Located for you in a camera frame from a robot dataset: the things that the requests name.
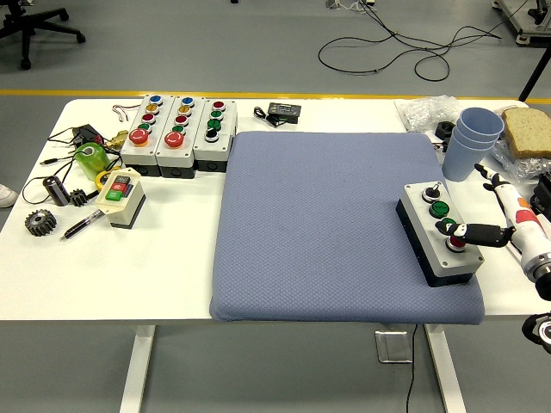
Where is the black floor cable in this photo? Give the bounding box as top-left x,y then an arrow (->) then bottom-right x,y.
318,0 -> 530,83

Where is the black jack plug cable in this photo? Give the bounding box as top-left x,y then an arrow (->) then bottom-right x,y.
40,155 -> 87,168

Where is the large steel gear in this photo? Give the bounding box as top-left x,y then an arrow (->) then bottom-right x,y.
24,208 -> 59,237

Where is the cream red-green switch box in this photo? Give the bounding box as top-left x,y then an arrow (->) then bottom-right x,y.
95,167 -> 147,229

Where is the grey four-button control box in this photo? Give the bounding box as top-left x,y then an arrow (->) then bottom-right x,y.
192,99 -> 238,173
394,181 -> 486,288

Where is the bread slice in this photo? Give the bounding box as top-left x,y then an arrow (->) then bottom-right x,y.
501,107 -> 551,159

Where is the black plastic ring part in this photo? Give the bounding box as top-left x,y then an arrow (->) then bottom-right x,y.
434,121 -> 457,141

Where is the black mechanical device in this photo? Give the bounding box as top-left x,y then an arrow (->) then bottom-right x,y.
528,171 -> 551,216

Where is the black capacitor with wire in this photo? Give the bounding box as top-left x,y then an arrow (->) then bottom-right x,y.
21,171 -> 71,207

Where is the blue-grey quilted mat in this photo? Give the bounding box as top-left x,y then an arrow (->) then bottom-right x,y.
209,131 -> 486,326

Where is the green tape roll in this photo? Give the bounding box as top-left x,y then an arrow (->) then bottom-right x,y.
75,142 -> 111,181

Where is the black module with wires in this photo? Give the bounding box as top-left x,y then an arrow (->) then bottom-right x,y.
46,124 -> 104,150

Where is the clear bubble wrap bag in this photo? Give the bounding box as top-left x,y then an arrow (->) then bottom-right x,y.
394,95 -> 464,133

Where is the clear plastic bag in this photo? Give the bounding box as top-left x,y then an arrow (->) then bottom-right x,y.
490,137 -> 551,186

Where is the metal floor outlet plate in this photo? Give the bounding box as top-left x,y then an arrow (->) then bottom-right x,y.
374,330 -> 414,365

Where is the white table leg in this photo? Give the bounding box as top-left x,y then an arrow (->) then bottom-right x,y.
119,324 -> 156,413
424,324 -> 468,413

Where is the black pen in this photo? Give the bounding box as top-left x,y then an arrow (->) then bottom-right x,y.
59,209 -> 106,242

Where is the aluminium frame cart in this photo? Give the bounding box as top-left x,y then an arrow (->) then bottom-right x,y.
492,0 -> 551,46

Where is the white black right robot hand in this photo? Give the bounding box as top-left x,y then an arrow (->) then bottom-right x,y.
435,163 -> 551,270

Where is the black digital meter module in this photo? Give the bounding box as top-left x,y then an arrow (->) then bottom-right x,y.
253,102 -> 302,129

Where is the light blue plastic cup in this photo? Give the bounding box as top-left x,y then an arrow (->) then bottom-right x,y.
442,133 -> 496,182
458,107 -> 505,141
454,127 -> 500,148

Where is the grey five-button control box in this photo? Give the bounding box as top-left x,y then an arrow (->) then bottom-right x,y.
120,94 -> 176,177
154,95 -> 207,180

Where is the red white wire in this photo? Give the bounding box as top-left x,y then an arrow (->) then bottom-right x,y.
112,102 -> 143,124

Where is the black office chair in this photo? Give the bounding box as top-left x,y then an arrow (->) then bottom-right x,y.
0,0 -> 86,71

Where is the brass fitting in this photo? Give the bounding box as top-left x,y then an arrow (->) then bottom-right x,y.
106,130 -> 130,151

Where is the black power cord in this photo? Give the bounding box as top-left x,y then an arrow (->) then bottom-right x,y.
405,324 -> 418,413

